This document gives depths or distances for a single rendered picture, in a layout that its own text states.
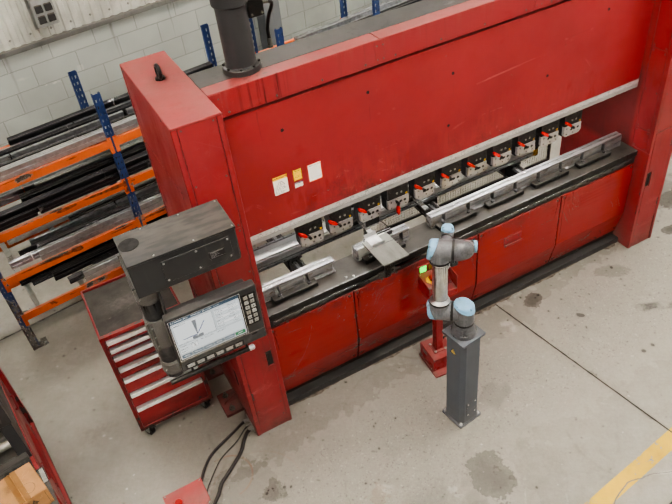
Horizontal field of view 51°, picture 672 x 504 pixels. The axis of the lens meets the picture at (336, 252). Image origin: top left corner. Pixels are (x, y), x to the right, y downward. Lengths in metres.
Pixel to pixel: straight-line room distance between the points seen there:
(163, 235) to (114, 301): 1.34
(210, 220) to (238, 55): 0.83
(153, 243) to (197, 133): 0.54
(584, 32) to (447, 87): 1.03
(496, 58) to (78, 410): 3.62
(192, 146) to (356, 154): 1.09
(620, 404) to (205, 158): 3.07
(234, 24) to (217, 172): 0.69
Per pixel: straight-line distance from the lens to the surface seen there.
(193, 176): 3.35
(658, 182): 5.81
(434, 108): 4.17
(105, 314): 4.39
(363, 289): 4.45
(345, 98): 3.79
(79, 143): 5.17
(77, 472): 4.99
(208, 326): 3.39
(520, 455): 4.59
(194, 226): 3.18
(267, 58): 3.69
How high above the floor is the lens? 3.81
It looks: 40 degrees down
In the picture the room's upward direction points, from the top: 7 degrees counter-clockwise
